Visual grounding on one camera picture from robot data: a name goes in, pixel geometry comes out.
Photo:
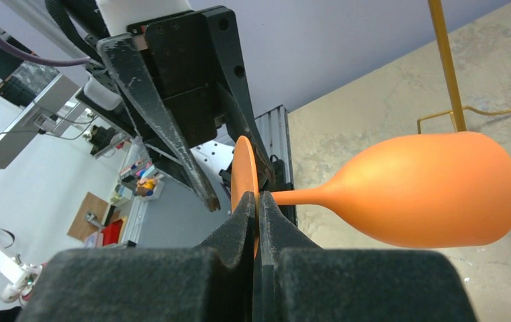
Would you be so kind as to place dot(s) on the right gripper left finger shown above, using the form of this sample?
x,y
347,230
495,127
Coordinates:
x,y
209,282

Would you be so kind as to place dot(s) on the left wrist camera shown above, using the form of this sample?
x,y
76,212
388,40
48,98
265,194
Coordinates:
x,y
119,14

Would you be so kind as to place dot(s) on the orange wine glass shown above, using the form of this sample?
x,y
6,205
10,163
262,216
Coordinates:
x,y
421,191

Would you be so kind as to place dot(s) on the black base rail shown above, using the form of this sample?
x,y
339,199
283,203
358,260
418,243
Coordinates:
x,y
273,129

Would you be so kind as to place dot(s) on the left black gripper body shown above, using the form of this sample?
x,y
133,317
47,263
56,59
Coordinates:
x,y
180,58

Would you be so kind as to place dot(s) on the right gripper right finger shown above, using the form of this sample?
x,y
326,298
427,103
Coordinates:
x,y
303,282

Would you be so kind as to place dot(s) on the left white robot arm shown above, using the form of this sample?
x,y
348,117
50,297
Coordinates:
x,y
82,23

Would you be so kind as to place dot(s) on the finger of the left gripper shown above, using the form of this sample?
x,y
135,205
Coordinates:
x,y
128,69
232,81

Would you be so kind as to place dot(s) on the gold wire glass rack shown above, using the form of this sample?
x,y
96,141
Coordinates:
x,y
457,111

